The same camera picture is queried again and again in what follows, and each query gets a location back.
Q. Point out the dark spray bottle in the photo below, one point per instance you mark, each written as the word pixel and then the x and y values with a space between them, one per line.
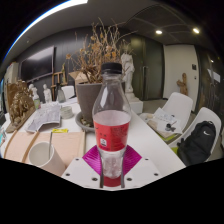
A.
pixel 61 95

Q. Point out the beige wooden board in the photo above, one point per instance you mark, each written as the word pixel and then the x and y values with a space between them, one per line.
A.
pixel 16 146
pixel 68 143

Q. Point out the round ceiling light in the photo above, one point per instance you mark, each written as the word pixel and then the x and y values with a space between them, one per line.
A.
pixel 158 32
pixel 196 30

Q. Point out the brown cardboard box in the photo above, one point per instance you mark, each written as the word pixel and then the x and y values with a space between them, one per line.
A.
pixel 77 78

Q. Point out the printed newspaper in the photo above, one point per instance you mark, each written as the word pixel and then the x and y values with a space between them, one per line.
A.
pixel 43 118

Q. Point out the white plastic chair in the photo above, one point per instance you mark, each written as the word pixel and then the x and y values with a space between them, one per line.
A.
pixel 180 103

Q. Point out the white shelf unit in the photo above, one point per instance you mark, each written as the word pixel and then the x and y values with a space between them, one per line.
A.
pixel 10 73

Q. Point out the small white jar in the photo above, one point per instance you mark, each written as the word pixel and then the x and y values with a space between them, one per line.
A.
pixel 66 112

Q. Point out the white chair behind table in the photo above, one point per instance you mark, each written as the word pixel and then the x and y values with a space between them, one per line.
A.
pixel 69 92

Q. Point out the metal spoon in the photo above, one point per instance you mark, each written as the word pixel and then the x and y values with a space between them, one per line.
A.
pixel 50 143

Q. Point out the grey pot with dried plant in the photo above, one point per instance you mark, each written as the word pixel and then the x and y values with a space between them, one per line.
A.
pixel 87 100

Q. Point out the black wall screen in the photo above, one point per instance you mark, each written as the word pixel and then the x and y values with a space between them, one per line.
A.
pixel 36 63

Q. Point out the wooden easel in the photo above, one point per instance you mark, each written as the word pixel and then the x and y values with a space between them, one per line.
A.
pixel 55 81

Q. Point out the black backpack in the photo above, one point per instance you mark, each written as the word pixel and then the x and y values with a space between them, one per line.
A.
pixel 196 143

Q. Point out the white ceramic mug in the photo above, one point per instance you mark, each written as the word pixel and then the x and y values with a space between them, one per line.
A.
pixel 45 163

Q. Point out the stack of papers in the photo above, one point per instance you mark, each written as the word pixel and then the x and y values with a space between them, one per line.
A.
pixel 163 121

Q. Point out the tall white plaster statue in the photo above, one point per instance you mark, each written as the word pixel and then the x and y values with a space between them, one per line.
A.
pixel 128 71

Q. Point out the small green-labelled bottle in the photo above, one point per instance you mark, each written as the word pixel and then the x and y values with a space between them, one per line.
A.
pixel 37 101

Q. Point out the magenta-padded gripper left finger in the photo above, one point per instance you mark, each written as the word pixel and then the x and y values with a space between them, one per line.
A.
pixel 83 171

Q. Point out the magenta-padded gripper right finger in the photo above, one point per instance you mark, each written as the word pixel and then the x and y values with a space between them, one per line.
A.
pixel 141 171

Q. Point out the brown wooden figure statue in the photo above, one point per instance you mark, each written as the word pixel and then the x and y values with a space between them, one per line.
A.
pixel 182 85

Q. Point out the yellow tag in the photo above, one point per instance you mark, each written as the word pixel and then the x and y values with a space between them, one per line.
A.
pixel 60 130

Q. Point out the white chair with green cushion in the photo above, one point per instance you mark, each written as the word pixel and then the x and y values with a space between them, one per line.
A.
pixel 213 116

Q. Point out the grey plant saucer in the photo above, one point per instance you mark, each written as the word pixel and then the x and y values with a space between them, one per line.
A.
pixel 81 125

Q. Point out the small white plaster bust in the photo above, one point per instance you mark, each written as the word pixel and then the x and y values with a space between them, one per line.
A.
pixel 47 93

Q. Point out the clear red-labelled water bottle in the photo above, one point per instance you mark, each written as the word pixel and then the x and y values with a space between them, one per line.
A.
pixel 111 133

